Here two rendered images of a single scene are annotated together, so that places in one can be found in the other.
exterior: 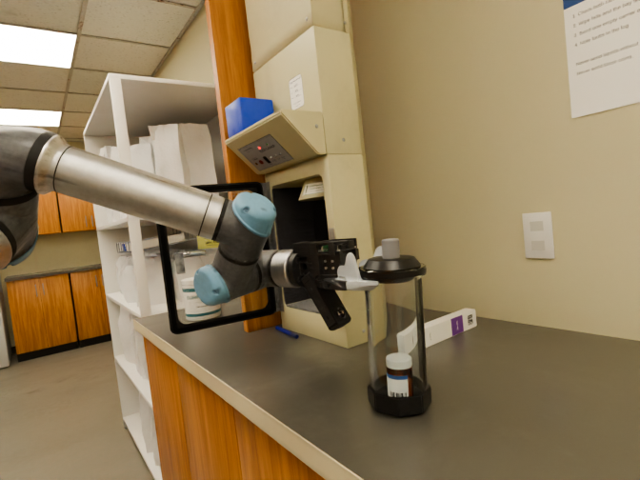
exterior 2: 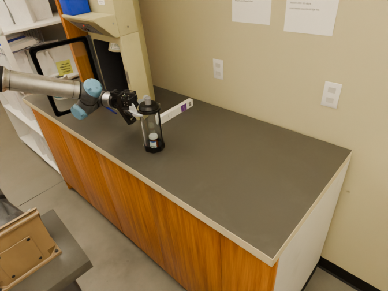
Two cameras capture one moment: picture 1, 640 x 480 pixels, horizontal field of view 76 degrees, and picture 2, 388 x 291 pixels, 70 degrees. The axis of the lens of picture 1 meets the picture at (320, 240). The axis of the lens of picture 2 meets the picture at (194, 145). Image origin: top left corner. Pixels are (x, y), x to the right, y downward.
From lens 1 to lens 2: 0.68 m
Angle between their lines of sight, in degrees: 33
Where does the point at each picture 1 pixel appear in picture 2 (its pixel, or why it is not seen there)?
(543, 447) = (191, 160)
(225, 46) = not seen: outside the picture
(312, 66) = not seen: outside the picture
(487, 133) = (200, 15)
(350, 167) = (132, 40)
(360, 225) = (140, 67)
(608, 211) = (241, 65)
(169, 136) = not seen: outside the picture
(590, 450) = (202, 160)
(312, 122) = (111, 22)
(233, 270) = (88, 108)
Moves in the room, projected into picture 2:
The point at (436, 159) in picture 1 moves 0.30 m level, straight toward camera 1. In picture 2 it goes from (179, 20) to (171, 33)
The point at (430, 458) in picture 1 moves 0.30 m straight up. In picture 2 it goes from (160, 166) to (149, 107)
